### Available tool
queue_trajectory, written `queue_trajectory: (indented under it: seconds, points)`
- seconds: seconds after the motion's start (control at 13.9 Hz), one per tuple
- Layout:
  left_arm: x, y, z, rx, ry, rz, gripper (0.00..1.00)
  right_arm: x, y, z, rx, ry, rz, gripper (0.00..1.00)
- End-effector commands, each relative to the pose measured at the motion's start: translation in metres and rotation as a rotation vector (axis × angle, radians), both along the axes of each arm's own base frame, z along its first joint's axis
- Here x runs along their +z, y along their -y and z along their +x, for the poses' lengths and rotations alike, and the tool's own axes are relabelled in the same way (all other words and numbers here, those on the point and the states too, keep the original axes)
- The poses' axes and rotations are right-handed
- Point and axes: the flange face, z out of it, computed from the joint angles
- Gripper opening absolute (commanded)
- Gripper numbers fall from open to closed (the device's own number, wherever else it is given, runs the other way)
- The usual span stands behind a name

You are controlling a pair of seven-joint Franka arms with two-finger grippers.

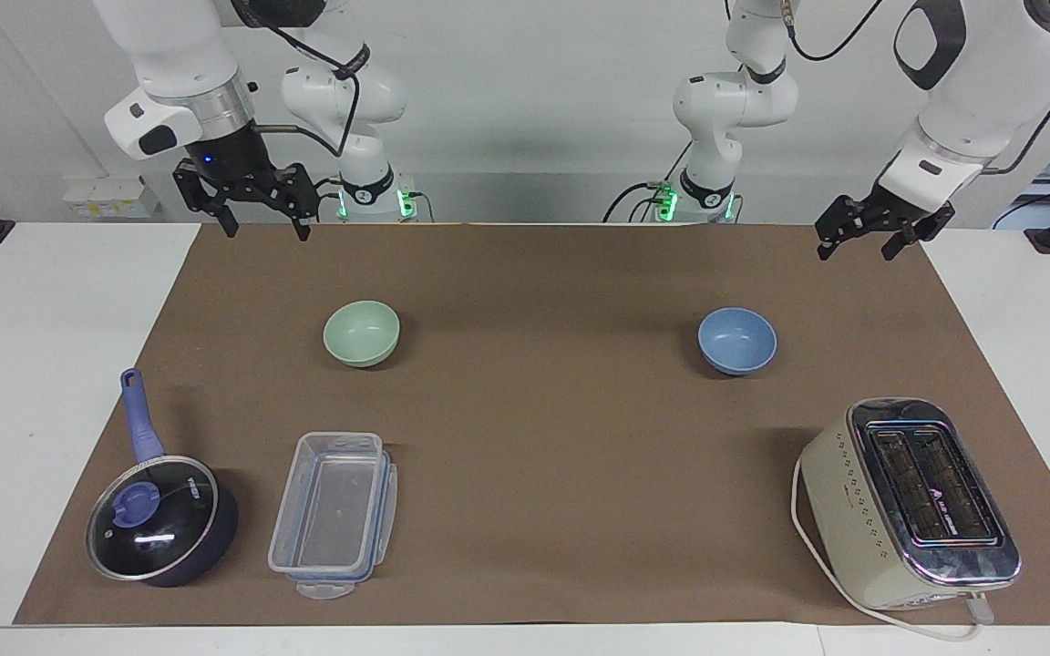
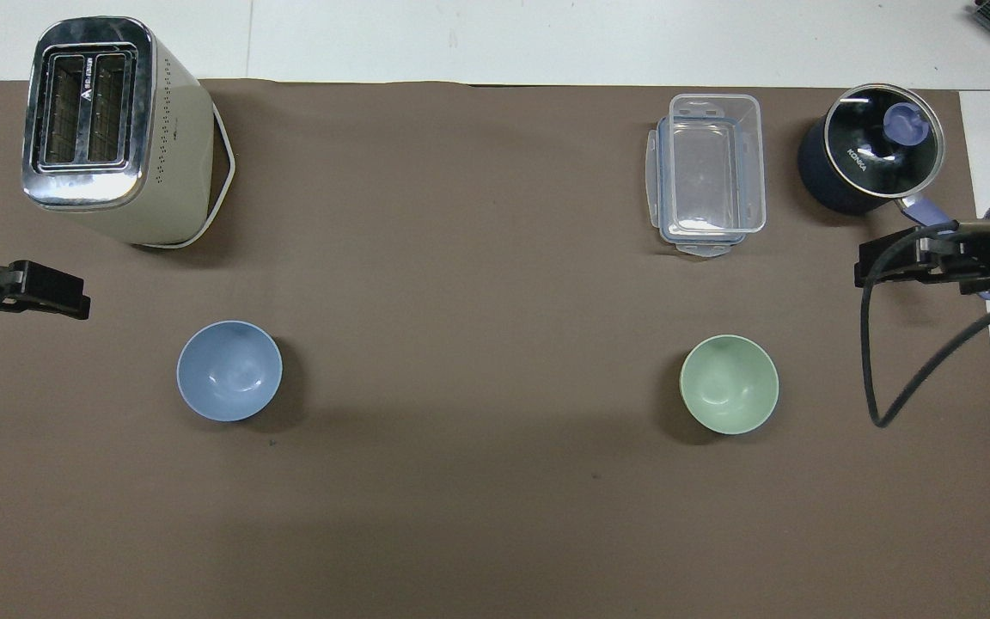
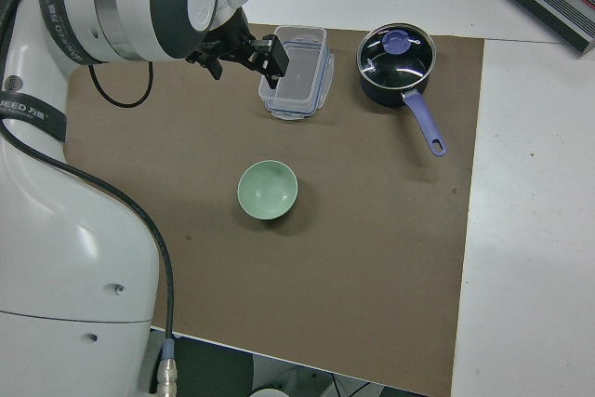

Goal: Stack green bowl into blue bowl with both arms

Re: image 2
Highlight blue bowl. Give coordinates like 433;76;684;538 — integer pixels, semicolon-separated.
176;321;284;423

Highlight green bowl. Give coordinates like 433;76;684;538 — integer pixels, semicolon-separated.
679;334;780;436

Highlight glass pot lid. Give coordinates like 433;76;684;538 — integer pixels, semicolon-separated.
822;83;948;199

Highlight dark blue pot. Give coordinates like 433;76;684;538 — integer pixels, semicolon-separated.
797;83;990;301

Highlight cream and chrome toaster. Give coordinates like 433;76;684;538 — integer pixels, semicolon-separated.
21;15;237;251

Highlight clear plastic food container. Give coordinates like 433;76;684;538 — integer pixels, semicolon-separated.
668;93;767;236

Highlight clear plastic container lid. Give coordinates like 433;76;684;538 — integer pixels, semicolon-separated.
647;116;759;258

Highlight black cable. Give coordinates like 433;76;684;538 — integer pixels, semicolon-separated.
859;218;990;429

